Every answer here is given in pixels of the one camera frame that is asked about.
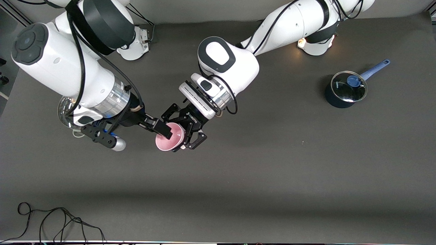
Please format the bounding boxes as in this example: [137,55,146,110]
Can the pink plastic cup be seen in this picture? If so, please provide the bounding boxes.
[155,123,186,152]

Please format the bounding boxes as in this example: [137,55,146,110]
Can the dark grey table mat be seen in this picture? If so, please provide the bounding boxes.
[0,12,436,244]

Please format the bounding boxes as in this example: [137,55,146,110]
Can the glass lid with wooden knob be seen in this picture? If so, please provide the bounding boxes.
[57,96,78,129]

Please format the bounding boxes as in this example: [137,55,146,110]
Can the dark blue saucepan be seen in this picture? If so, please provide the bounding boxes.
[324,60,391,109]

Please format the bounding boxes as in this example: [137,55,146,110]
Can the glass lid with blue knob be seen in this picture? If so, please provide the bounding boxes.
[331,71,368,102]

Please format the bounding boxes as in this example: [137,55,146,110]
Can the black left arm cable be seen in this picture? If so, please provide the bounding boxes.
[199,0,365,115]

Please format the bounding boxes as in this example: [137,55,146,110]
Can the black right arm base cables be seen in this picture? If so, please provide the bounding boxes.
[126,5,155,43]

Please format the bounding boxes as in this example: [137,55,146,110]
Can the thin black loose cable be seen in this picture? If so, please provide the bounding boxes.
[0,202,106,244]

